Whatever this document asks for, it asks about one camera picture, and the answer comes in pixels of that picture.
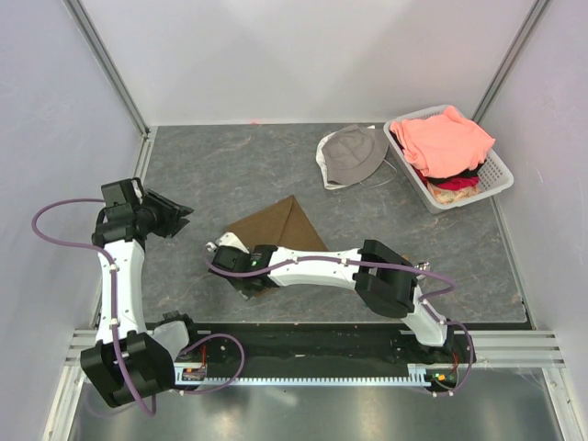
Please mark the red and dark clothes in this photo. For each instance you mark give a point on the red and dark clothes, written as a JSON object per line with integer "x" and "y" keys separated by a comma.
{"x": 452, "y": 189}

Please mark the grey bucket hat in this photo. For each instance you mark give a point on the grey bucket hat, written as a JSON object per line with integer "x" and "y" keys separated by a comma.
{"x": 351, "y": 155}

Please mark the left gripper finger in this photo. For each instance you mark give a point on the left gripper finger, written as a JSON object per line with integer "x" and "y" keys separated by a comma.
{"x": 178, "y": 226}
{"x": 165, "y": 207}

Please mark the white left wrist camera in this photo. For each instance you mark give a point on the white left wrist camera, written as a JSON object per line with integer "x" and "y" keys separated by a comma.
{"x": 137, "y": 188}

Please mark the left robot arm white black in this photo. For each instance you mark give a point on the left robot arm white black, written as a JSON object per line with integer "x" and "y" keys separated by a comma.
{"x": 130, "y": 362}

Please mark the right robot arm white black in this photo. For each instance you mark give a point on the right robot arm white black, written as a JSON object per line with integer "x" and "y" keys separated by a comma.
{"x": 388, "y": 284}

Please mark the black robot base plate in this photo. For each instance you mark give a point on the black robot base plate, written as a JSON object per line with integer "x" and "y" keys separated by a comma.
{"x": 386, "y": 340}

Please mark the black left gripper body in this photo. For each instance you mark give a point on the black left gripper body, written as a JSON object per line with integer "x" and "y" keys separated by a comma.
{"x": 159, "y": 217}

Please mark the brown cloth napkin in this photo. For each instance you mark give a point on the brown cloth napkin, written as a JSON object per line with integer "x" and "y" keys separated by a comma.
{"x": 283, "y": 224}

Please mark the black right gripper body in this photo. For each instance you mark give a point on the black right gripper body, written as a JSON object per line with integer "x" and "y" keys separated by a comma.
{"x": 240, "y": 284}

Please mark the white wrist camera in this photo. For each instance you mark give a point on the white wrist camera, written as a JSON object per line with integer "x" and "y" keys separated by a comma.
{"x": 137, "y": 188}
{"x": 228, "y": 239}

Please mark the white plastic laundry basket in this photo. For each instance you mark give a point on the white plastic laundry basket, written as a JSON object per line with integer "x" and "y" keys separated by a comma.
{"x": 494, "y": 175}

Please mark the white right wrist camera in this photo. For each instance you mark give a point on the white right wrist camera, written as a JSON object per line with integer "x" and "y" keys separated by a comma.
{"x": 228, "y": 239}

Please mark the grey slotted cable duct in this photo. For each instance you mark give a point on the grey slotted cable duct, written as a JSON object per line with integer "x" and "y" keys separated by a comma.
{"x": 190, "y": 375}

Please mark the salmon pink folded garment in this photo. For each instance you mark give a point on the salmon pink folded garment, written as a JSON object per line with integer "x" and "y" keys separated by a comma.
{"x": 442, "y": 145}

